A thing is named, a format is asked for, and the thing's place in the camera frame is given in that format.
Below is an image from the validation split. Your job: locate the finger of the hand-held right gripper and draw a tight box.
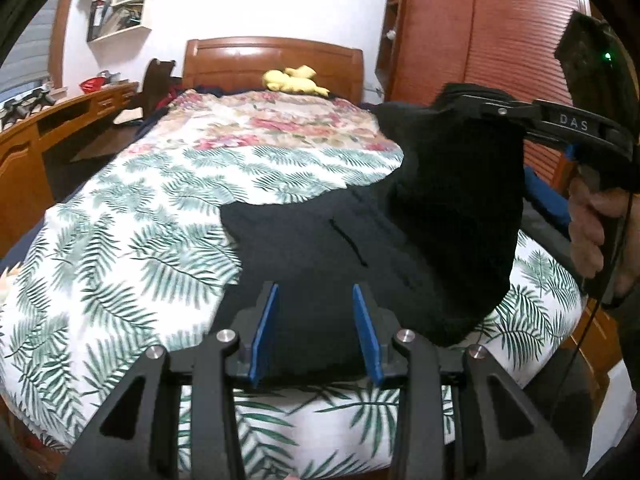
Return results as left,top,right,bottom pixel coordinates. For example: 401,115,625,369
440,82,548,137

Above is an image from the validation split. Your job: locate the wooden headboard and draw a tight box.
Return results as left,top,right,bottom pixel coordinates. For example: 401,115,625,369
181,36,365,106

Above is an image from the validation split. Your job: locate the dark wooden chair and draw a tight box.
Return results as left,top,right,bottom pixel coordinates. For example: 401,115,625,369
112,59,177,126

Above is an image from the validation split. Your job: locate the blue cloth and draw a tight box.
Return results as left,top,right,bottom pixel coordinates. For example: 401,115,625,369
522,160,573,233

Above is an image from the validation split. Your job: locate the wooden wardrobe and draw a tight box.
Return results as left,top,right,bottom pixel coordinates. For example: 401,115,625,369
375,0,596,196

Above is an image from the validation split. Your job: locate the bed with leaf-print cover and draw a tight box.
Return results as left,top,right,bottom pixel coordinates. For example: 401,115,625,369
0,137,588,480

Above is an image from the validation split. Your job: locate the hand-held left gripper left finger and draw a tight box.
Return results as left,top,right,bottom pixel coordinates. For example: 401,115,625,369
57,282,280,480

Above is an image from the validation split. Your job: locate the floral blanket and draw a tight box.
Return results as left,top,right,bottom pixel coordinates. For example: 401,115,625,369
122,89,405,161

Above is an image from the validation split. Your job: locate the yellow plush toy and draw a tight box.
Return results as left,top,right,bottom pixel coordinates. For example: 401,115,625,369
262,65,331,97

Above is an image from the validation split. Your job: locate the black jacket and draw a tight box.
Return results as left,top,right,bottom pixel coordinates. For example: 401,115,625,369
220,85,526,388

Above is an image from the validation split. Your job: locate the window blind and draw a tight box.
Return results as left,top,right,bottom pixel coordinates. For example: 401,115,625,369
0,0,63,106

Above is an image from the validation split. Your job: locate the person's right hand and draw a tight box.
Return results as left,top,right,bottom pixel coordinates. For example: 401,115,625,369
567,176,640,303

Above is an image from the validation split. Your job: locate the row of dark figurines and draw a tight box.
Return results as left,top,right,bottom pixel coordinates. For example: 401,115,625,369
0,86,55,123

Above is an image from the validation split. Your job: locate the wooden window frame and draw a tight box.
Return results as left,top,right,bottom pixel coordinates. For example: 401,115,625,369
50,0,81,91

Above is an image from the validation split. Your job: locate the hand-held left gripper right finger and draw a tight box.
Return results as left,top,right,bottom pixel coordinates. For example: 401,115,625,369
352,284,566,480

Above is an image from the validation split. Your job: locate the wooden desk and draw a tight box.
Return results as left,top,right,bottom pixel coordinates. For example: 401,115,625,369
0,81,141,261

